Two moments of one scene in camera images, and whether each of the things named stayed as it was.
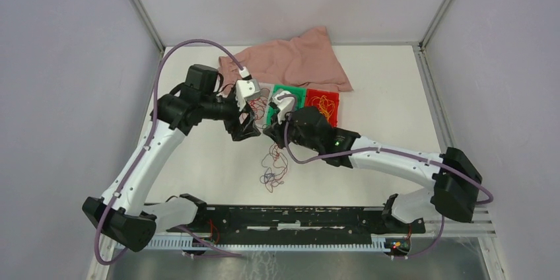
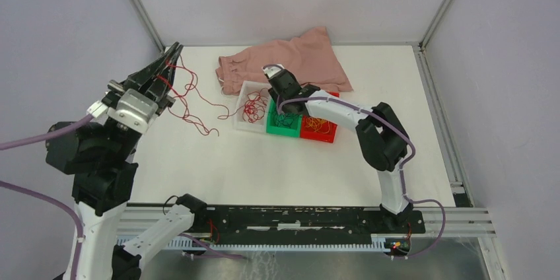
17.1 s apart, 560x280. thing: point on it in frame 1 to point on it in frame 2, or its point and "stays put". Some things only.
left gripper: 234,125 to 145,77
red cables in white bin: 259,104 stays put
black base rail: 255,224 stays put
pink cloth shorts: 306,59 stays put
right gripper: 276,131 to 277,97
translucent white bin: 258,105 stays put
